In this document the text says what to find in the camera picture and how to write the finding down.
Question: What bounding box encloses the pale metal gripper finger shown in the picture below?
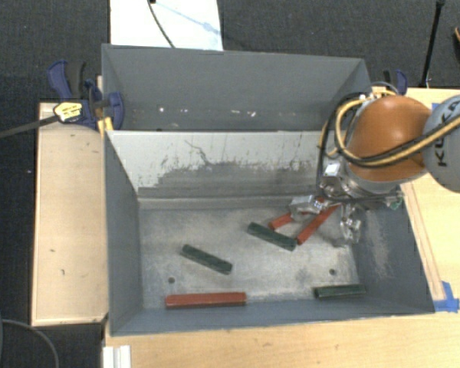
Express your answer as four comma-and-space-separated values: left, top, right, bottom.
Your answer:
288, 194, 326, 218
338, 204, 363, 247

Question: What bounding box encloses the red-brown flat block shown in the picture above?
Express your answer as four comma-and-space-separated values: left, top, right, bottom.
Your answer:
164, 291, 248, 311
296, 204, 341, 246
268, 211, 304, 231

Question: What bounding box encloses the dark green flat block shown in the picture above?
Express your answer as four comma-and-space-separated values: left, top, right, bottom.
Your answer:
313, 283, 367, 301
180, 243, 234, 277
246, 221, 297, 253

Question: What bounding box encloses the grey metal bin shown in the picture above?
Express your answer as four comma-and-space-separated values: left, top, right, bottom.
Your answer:
100, 43, 436, 337

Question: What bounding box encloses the pale wood flat board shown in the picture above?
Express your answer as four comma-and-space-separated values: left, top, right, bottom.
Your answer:
30, 101, 110, 327

